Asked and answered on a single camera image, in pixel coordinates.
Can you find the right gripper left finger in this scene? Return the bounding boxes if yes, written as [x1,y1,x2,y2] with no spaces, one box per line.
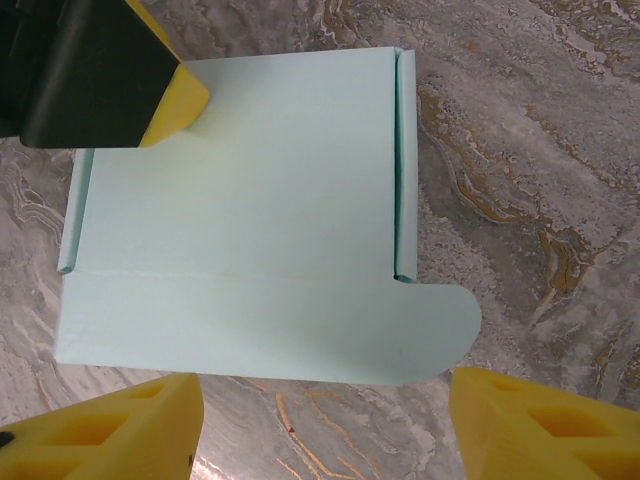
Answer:
[0,373,206,480]

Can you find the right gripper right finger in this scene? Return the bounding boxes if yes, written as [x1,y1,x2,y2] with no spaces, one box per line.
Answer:
[448,367,640,480]

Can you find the light blue paper box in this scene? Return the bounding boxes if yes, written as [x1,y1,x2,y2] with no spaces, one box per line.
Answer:
[53,45,483,387]

